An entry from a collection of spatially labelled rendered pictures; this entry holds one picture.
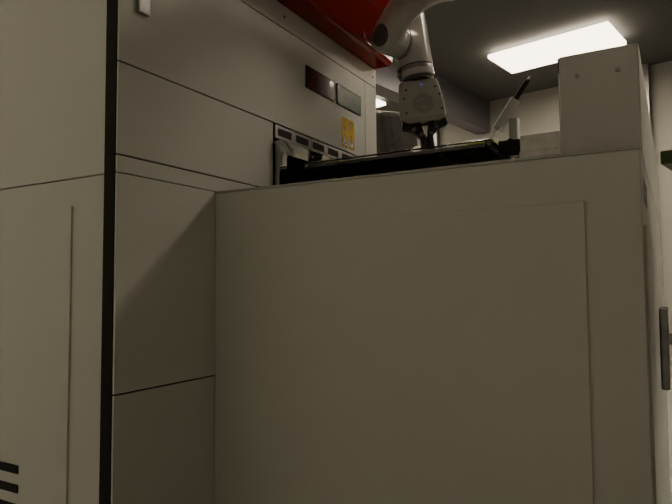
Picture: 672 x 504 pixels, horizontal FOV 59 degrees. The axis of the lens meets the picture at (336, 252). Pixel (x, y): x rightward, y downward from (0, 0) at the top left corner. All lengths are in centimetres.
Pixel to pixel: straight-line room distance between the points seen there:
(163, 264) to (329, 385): 30
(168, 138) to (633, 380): 70
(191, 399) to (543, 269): 55
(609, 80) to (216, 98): 60
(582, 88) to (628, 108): 6
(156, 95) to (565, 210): 59
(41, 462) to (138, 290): 29
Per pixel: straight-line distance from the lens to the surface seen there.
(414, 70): 142
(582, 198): 76
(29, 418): 101
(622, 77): 85
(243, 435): 98
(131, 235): 87
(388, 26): 138
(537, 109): 819
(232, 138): 105
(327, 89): 135
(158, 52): 96
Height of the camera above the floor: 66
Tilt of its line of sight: 3 degrees up
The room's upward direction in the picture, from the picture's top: straight up
